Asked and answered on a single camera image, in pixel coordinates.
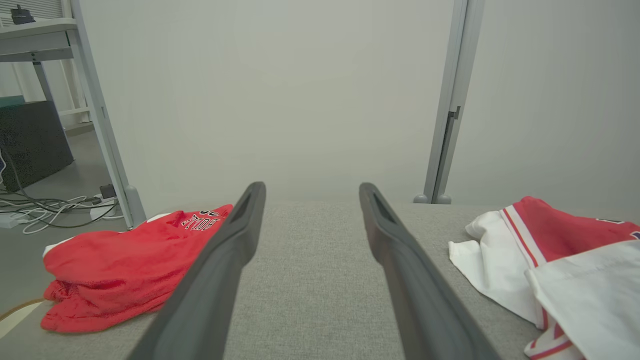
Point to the grey partition joint post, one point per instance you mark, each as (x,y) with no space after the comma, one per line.
(452,100)

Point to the white power strip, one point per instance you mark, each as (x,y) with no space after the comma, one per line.
(102,210)

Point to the red Bulls 23 jersey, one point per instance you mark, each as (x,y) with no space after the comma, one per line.
(565,235)

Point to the white desk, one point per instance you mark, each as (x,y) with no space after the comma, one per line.
(35,37)

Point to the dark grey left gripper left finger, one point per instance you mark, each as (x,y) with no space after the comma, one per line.
(210,290)

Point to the black speckled box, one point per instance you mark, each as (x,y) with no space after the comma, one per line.
(30,140)

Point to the small black device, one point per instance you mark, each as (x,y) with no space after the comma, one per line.
(21,16)

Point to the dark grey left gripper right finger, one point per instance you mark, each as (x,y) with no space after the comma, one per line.
(420,300)

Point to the black power adapter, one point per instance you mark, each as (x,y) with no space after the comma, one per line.
(107,191)

